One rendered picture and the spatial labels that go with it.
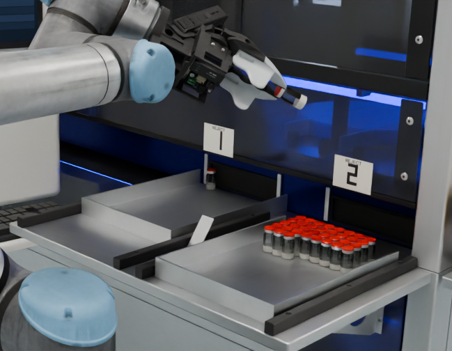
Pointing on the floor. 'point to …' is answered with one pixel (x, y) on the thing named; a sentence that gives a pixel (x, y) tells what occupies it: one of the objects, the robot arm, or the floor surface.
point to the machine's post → (437, 190)
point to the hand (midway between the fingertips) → (274, 85)
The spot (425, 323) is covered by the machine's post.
